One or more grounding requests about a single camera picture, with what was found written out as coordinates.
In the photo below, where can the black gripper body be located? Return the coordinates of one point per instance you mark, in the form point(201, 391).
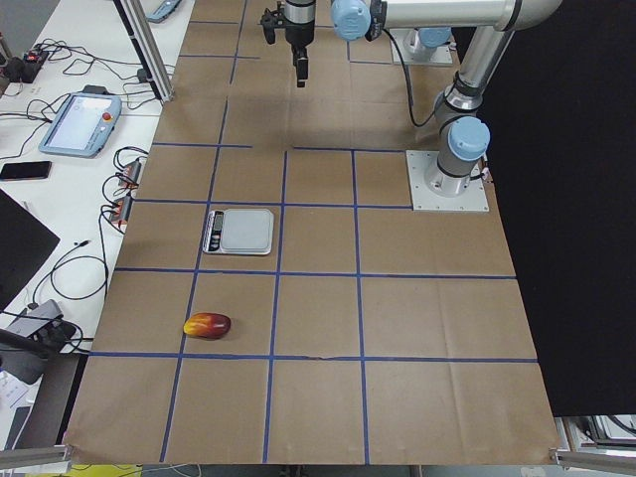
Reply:
point(299, 29)

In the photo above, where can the black smartphone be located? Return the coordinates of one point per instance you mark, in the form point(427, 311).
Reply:
point(33, 170)

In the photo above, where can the red yellow mango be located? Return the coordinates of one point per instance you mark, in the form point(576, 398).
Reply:
point(207, 325)

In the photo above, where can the brown paper table cover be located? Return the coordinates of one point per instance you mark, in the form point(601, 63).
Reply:
point(370, 334)

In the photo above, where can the aluminium frame post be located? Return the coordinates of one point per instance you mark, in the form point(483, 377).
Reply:
point(139, 33)

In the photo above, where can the grey usb hub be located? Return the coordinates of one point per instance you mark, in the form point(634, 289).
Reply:
point(32, 321)

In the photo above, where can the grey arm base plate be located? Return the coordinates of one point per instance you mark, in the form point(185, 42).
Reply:
point(423, 46)
point(433, 191)

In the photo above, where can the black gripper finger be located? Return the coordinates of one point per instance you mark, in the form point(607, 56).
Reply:
point(301, 65)

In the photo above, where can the black laptop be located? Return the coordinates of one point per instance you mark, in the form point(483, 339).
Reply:
point(25, 244)

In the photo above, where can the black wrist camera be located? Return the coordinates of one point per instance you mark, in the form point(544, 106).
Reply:
point(270, 22)

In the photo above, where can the blue teach pendant tablet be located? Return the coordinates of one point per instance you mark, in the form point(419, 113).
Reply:
point(82, 126)

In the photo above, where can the silver digital kitchen scale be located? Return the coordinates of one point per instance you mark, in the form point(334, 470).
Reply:
point(238, 232)

